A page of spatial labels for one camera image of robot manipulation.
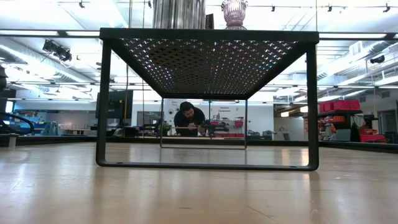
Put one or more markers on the silver metal tin candle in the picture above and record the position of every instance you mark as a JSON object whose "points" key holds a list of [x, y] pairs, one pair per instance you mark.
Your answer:
{"points": [[178, 14]]}

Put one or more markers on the pink glass candlestick holder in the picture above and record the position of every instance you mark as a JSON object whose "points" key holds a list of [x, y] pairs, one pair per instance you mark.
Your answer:
{"points": [[234, 14]]}

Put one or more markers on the background black robot arm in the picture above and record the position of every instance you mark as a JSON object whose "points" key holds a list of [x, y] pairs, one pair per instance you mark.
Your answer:
{"points": [[214, 127]]}

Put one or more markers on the person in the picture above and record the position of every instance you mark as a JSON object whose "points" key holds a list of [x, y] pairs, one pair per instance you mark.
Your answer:
{"points": [[186, 119]]}

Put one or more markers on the small background plant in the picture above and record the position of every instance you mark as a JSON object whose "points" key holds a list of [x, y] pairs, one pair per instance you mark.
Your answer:
{"points": [[166, 127]]}

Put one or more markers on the red background bins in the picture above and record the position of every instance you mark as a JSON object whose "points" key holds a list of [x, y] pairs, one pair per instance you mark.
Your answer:
{"points": [[238, 123]]}

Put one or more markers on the black perforated metal shelf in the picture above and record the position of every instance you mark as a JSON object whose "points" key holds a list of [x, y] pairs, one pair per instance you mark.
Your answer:
{"points": [[205, 33]]}

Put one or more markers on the black monitor screen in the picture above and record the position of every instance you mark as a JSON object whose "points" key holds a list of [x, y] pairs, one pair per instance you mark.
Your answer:
{"points": [[119, 104]]}

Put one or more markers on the black storage rack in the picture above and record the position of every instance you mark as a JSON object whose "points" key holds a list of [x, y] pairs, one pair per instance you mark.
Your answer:
{"points": [[339, 112]]}

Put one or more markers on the red storage bins row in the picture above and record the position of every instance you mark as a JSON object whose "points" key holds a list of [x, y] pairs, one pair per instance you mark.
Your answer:
{"points": [[340, 105]]}

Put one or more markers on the black ceiling spotlight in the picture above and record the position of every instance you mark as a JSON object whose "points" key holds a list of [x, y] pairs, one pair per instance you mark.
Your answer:
{"points": [[62, 53]]}

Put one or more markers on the red storage bins stack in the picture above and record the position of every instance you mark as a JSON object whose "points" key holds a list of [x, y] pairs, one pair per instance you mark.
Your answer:
{"points": [[373, 137]]}

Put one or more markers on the black aluminium table frame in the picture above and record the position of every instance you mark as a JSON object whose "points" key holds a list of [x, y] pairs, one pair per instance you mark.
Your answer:
{"points": [[46, 140]]}

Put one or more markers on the black ceiling camera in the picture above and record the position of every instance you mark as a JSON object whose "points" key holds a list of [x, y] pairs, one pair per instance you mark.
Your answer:
{"points": [[377, 59]]}

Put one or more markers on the small white post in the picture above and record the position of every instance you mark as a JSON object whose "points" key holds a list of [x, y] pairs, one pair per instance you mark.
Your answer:
{"points": [[12, 141]]}

